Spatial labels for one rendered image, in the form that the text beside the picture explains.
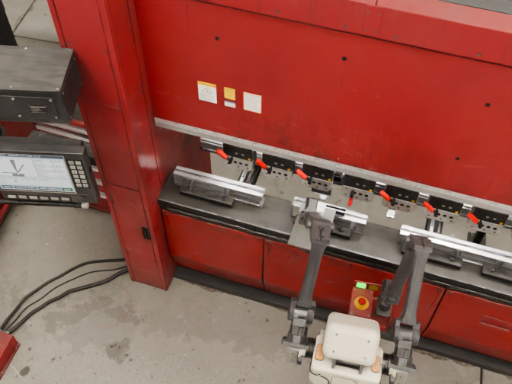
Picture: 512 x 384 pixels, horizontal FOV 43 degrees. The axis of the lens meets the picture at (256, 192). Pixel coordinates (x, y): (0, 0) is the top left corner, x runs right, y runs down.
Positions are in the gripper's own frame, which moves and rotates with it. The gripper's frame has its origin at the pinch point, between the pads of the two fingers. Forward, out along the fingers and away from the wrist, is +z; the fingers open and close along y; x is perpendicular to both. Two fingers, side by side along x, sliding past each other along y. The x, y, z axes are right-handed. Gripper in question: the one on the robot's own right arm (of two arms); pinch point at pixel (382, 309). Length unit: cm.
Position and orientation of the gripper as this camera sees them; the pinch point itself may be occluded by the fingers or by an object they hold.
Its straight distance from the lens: 333.6
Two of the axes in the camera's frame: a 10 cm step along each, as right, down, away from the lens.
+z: 0.5, 3.9, 9.2
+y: 1.9, -9.1, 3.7
